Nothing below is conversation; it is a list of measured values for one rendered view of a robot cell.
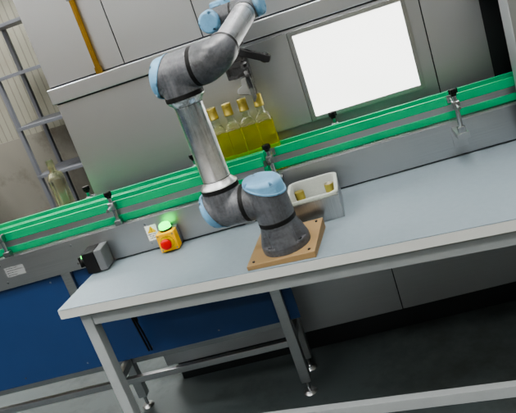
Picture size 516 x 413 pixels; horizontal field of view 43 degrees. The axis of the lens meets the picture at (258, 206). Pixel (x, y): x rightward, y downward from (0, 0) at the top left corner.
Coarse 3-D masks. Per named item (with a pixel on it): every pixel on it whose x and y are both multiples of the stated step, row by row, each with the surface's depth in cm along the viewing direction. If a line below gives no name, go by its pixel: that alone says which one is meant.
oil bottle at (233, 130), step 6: (234, 120) 240; (228, 126) 239; (234, 126) 238; (240, 126) 239; (228, 132) 239; (234, 132) 239; (240, 132) 239; (234, 138) 240; (240, 138) 239; (234, 144) 240; (240, 144) 240; (246, 144) 241; (234, 150) 241; (240, 150) 241; (246, 150) 241; (234, 156) 242; (240, 156) 242
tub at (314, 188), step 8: (320, 176) 232; (328, 176) 231; (336, 176) 225; (296, 184) 233; (304, 184) 233; (312, 184) 233; (320, 184) 232; (336, 184) 217; (288, 192) 226; (304, 192) 234; (312, 192) 233; (320, 192) 233; (336, 192) 212; (296, 200) 232; (304, 200) 213; (312, 200) 214
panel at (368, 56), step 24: (336, 24) 238; (360, 24) 237; (384, 24) 236; (312, 48) 241; (336, 48) 241; (360, 48) 240; (384, 48) 239; (408, 48) 239; (312, 72) 244; (336, 72) 244; (360, 72) 243; (384, 72) 242; (408, 72) 241; (312, 96) 247; (336, 96) 247; (360, 96) 246
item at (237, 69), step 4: (240, 44) 229; (236, 60) 231; (240, 60) 232; (244, 60) 230; (236, 64) 230; (240, 64) 230; (244, 64) 229; (248, 64) 233; (232, 68) 230; (236, 68) 231; (240, 68) 231; (248, 68) 230; (228, 72) 231; (232, 72) 231; (236, 72) 231; (240, 72) 231; (228, 76) 231; (232, 76) 231; (236, 76) 231; (240, 76) 232
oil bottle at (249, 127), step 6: (246, 120) 237; (252, 120) 237; (246, 126) 238; (252, 126) 238; (246, 132) 238; (252, 132) 238; (258, 132) 238; (246, 138) 239; (252, 138) 239; (258, 138) 239; (252, 144) 240; (258, 144) 240; (252, 150) 241; (258, 150) 240
